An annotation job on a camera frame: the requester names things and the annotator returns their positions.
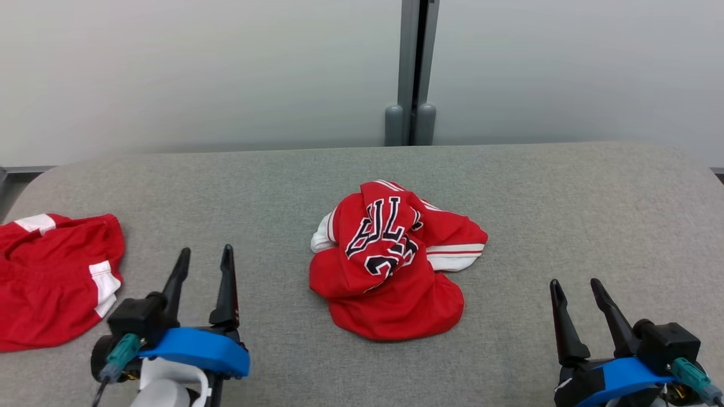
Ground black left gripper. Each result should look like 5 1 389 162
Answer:
161 244 247 347

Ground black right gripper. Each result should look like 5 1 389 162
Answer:
550 278 643 407

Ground red shorts with white stripes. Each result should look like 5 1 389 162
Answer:
0 213 126 353

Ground red white basketball jersey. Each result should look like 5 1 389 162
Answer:
309 180 489 341

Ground blue right camera mount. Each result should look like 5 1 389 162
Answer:
574 356 676 407

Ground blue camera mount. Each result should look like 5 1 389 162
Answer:
137 327 251 379
574 356 676 407

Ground blue left camera mount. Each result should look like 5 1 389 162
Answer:
137 327 251 379

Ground teal left camera connector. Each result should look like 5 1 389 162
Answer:
100 334 142 382

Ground teal camera connector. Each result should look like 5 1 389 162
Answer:
670 357 724 405
100 334 142 382

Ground teal right camera connector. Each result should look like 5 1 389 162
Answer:
670 357 724 405

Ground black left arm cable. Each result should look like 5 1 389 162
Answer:
90 376 111 407

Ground grey rounded post cap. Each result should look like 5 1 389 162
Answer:
385 104 404 147
415 103 437 146

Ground grey metal partition post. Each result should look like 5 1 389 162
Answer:
396 0 441 146

